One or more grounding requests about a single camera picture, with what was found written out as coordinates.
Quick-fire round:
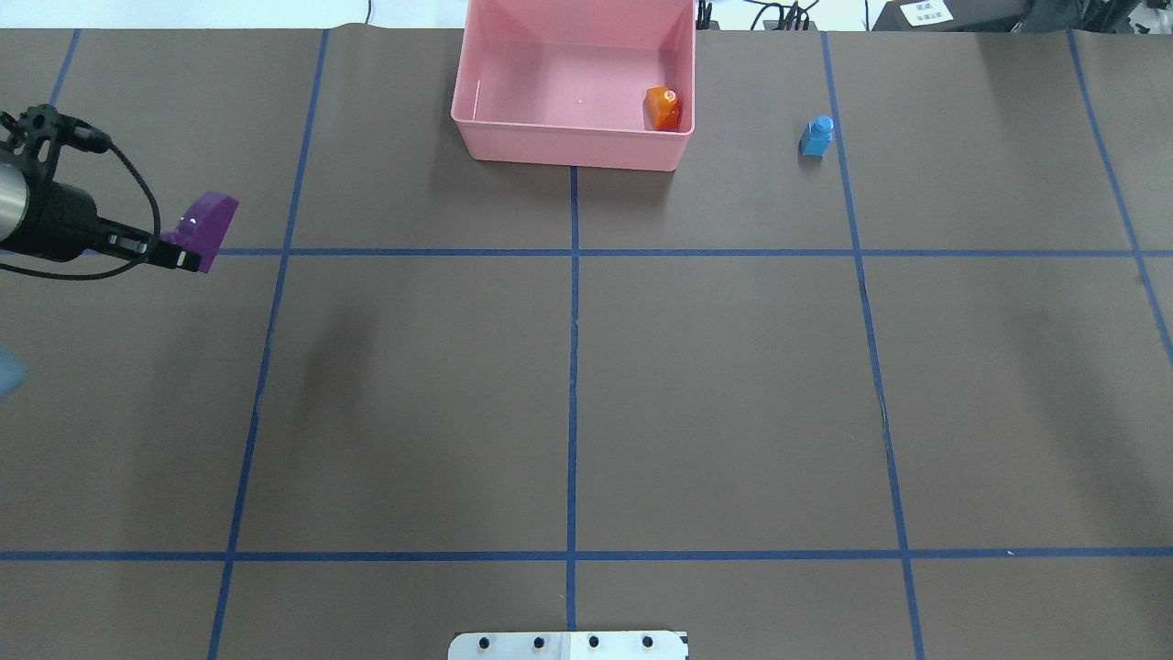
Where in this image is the small blue block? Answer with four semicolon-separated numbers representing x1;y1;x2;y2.
799;115;835;159

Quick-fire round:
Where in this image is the orange block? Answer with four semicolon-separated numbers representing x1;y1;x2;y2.
642;86;682;131

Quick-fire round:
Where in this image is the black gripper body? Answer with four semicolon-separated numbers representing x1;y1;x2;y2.
16;181;151;263

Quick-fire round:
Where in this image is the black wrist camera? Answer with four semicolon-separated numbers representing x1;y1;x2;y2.
1;104;114;181

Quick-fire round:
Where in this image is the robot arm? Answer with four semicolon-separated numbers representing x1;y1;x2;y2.
1;163;202;272

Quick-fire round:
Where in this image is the purple long block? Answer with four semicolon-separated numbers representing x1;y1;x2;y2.
172;192;240;274

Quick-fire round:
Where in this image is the pink plastic box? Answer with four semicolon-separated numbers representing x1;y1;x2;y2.
450;1;698;172

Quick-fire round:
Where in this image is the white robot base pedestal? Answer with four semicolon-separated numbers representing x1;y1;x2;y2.
447;630;690;659

